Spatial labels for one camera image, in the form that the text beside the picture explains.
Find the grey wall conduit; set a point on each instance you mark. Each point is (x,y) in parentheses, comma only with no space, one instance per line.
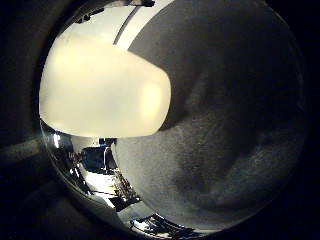
(126,25)

